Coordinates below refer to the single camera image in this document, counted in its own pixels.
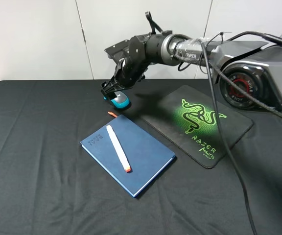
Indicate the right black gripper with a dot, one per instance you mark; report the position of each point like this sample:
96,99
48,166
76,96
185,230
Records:
130,69

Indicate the white marker pen orange cap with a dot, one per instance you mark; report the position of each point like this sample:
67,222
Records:
119,150

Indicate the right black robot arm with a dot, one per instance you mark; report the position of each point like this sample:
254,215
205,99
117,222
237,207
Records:
245,71

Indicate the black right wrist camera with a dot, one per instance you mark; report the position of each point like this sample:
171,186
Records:
118,51

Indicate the black green Razer mouse pad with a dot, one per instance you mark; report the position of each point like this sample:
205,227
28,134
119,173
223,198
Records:
186,118

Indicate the grey and teal computer mouse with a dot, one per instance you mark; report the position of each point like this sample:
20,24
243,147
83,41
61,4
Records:
121,101

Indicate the black tablecloth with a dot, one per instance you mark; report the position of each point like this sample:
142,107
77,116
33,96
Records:
49,185

